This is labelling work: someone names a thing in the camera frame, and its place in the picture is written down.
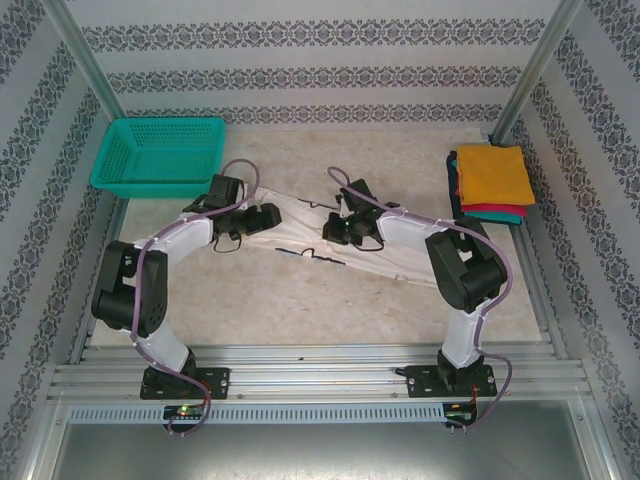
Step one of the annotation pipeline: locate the teal folded t-shirt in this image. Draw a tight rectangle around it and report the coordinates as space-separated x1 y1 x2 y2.
462 209 525 226

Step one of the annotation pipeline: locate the grey sheet metal shelf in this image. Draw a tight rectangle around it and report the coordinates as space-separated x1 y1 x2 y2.
29 399 621 480

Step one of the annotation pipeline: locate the navy folded t-shirt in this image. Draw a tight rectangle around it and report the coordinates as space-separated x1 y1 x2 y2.
445 151 469 221

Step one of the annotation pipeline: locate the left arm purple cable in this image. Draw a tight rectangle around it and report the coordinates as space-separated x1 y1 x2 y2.
130 158 261 437

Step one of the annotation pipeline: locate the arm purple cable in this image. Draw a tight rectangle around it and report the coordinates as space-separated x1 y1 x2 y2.
327 166 516 436
130 158 261 437

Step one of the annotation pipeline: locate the teal plastic mesh basket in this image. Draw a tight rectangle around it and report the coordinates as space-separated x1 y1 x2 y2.
88 116 227 201

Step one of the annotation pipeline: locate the grey slotted cable duct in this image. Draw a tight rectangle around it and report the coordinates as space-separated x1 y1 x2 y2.
67 403 446 424

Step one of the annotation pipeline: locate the aluminium mounting rail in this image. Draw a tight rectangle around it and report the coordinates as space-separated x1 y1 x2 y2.
47 342 596 401

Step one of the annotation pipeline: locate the yellow folded t-shirt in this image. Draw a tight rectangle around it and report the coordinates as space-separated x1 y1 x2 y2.
456 143 537 206

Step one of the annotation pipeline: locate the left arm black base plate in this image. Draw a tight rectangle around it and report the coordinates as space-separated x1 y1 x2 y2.
139 367 231 401

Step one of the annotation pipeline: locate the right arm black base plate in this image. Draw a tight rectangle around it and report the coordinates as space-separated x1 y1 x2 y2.
405 364 499 400

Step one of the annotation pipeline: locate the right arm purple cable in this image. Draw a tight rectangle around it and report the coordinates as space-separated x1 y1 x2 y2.
327 166 516 436

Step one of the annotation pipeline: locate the white daisy print t-shirt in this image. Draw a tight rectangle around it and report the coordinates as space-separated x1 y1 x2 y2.
239 187 446 290

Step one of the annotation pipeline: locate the aluminium frame post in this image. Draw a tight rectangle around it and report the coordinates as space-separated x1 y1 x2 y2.
491 0 585 144
47 0 126 119

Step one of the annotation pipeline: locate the aluminium side rail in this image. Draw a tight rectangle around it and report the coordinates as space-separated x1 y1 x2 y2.
509 219 571 361

